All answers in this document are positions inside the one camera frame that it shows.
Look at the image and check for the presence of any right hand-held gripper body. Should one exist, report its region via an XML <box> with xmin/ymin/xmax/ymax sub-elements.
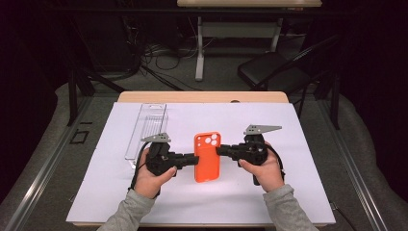
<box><xmin>229</xmin><ymin>124</ymin><xmax>283</xmax><ymax>167</ymax></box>

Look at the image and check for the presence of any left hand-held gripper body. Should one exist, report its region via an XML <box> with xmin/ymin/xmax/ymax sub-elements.
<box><xmin>140</xmin><ymin>132</ymin><xmax>186</xmax><ymax>177</ymax></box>

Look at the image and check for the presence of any orange phone case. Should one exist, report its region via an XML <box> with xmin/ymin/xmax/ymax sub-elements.
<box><xmin>193</xmin><ymin>131</ymin><xmax>222</xmax><ymax>184</ymax></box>

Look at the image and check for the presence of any clear plastic packaging box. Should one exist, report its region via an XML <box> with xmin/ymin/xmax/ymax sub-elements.
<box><xmin>124</xmin><ymin>103</ymin><xmax>169</xmax><ymax>169</ymax></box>

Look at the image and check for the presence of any person's left hand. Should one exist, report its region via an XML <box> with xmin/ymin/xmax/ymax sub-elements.
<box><xmin>134</xmin><ymin>147</ymin><xmax>178</xmax><ymax>199</ymax></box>

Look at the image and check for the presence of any person's right hand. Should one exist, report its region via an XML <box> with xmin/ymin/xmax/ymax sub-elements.
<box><xmin>239</xmin><ymin>142</ymin><xmax>286</xmax><ymax>193</ymax></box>

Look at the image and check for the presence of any white table mat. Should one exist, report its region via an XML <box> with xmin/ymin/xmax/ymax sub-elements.
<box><xmin>65</xmin><ymin>102</ymin><xmax>337</xmax><ymax>225</ymax></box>

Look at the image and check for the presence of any black folding chair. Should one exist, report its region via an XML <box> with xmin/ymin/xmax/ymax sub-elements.
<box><xmin>237</xmin><ymin>34</ymin><xmax>341</xmax><ymax>95</ymax></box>

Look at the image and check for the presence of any black metal stand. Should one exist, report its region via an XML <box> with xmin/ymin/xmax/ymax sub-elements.
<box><xmin>66</xmin><ymin>68</ymin><xmax>126</xmax><ymax>127</ymax></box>
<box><xmin>316</xmin><ymin>71</ymin><xmax>341</xmax><ymax>131</ymax></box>

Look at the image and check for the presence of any white-legged wooden desk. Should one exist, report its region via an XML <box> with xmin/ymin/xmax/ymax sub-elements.
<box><xmin>176</xmin><ymin>0</ymin><xmax>323</xmax><ymax>82</ymax></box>

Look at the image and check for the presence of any left hand-held gripper cable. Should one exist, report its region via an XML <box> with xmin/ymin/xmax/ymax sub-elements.
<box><xmin>128</xmin><ymin>141</ymin><xmax>152</xmax><ymax>193</ymax></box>

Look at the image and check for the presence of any hand-held gripper cable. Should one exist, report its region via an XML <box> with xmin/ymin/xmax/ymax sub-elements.
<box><xmin>264</xmin><ymin>143</ymin><xmax>287</xmax><ymax>181</ymax></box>
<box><xmin>128</xmin><ymin>141</ymin><xmax>152</xmax><ymax>193</ymax></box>

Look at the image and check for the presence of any right hand-held gripper cable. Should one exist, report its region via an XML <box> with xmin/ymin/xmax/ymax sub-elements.
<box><xmin>264</xmin><ymin>143</ymin><xmax>287</xmax><ymax>181</ymax></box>

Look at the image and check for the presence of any bundle of floor cables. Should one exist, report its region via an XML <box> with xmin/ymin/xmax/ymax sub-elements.
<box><xmin>121</xmin><ymin>15</ymin><xmax>206</xmax><ymax>92</ymax></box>

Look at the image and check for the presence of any aluminium floor rail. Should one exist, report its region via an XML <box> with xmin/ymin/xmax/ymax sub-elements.
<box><xmin>3</xmin><ymin>95</ymin><xmax>94</xmax><ymax>231</ymax></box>
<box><xmin>317</xmin><ymin>99</ymin><xmax>389</xmax><ymax>231</ymax></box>

